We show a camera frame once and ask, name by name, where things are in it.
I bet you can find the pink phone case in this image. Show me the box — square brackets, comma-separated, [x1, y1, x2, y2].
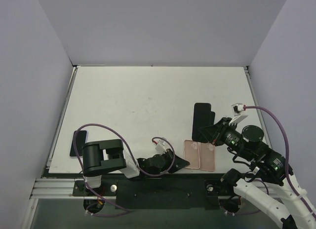
[199, 143, 215, 172]

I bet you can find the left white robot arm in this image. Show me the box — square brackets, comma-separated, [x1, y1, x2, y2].
[82, 137, 190, 195]

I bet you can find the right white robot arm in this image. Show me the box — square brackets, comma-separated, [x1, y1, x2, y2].
[192, 117, 316, 229]

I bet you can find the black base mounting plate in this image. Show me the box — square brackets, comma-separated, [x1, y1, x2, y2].
[74, 173, 252, 211]

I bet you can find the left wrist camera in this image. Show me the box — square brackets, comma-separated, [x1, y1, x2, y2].
[154, 139, 166, 154]

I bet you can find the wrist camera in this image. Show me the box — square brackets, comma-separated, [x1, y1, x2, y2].
[229, 103, 248, 125]
[154, 139, 166, 154]

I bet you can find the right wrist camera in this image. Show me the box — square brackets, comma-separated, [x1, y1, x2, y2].
[229, 103, 248, 125]

